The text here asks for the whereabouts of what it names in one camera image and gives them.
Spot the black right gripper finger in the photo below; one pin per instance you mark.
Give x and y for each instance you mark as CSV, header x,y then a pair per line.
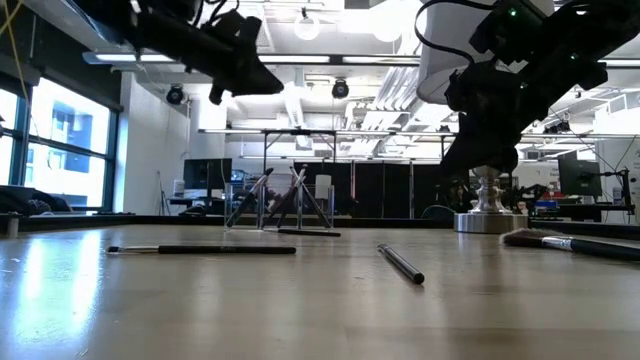
x,y
500,150
465,155

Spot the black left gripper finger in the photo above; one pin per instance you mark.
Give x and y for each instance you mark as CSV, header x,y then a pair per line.
x,y
247,87
257,72

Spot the black spoolie brush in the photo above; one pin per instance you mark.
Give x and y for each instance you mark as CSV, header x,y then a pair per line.
x,y
285,196

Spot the short black pen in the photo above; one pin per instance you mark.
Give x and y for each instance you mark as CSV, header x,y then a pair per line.
x,y
402,265

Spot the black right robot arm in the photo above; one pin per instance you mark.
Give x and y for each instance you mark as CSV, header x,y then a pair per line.
x,y
590,35

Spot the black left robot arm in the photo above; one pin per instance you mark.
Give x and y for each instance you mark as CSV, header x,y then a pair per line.
x,y
125,20

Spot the long ceiling light strip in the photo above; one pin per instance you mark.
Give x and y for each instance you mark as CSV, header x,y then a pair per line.
x,y
125,57
300,59

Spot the round globe ceiling light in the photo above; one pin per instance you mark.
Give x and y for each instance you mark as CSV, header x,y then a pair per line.
x,y
306,26

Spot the silver metal stand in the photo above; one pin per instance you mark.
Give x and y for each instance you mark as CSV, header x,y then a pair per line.
x,y
490,222

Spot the black computer monitor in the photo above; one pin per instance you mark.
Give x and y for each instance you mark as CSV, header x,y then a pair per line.
x,y
580,177
207,174

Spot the black partition panels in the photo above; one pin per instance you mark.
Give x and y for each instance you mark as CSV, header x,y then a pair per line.
x,y
370,190

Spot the clear acrylic organizer box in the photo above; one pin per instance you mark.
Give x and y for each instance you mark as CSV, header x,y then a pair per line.
x,y
300,200

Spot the large fluffy powder brush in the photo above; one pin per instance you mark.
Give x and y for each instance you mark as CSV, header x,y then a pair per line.
x,y
590,246

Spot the large office window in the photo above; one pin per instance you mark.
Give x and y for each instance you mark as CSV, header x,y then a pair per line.
x,y
65,125

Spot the black padded bag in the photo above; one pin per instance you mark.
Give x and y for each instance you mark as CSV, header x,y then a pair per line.
x,y
30,202

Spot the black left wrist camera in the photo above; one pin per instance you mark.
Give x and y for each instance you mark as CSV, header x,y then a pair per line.
x,y
240,30

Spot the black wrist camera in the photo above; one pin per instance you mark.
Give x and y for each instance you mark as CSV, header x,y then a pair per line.
x,y
240,30
510,35

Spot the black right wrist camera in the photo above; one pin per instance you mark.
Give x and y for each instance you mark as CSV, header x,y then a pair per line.
x,y
510,35

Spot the black aluminium table frame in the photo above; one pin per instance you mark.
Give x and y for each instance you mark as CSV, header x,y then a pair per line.
x,y
125,220

